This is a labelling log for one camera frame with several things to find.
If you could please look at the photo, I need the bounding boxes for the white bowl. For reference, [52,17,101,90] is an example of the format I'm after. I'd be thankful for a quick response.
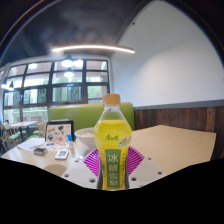
[74,127,98,150]

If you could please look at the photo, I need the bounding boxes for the long linear ceiling light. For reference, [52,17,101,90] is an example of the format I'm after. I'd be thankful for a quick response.
[50,44,136,55]

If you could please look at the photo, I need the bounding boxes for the small blue-capped bottle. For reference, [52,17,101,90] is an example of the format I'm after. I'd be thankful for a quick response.
[67,133,75,151]

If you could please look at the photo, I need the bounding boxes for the small white device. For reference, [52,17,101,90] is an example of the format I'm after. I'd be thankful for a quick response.
[54,149,70,161]

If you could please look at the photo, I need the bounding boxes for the small black box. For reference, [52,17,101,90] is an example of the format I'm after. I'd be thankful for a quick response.
[32,146,48,156]

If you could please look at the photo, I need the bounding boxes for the colourful printed paper sheet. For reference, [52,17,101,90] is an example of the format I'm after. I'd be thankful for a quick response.
[41,141,70,152]

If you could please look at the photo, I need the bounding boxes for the group of wooden chairs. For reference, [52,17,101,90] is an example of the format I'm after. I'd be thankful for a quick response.
[0,121,48,151]

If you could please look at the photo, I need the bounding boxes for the green upholstered bench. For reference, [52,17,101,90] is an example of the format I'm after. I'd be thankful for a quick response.
[47,102,136,133]

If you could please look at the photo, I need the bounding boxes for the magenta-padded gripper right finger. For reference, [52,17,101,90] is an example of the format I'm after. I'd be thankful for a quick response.
[125,145,167,190]

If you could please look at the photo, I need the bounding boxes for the white paper sheet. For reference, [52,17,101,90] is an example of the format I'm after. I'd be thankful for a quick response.
[16,137,46,152]

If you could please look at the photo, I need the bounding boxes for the group of pendant lamps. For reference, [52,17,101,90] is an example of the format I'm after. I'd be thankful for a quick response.
[0,54,84,92]

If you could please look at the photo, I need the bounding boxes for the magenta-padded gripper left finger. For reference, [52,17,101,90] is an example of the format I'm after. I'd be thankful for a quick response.
[60,148,102,190]

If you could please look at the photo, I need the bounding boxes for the wooden dining table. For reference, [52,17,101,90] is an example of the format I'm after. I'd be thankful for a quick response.
[8,120,38,141]

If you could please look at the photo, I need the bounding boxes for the yellow drink bottle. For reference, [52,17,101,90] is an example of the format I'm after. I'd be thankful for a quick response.
[92,93,133,191]

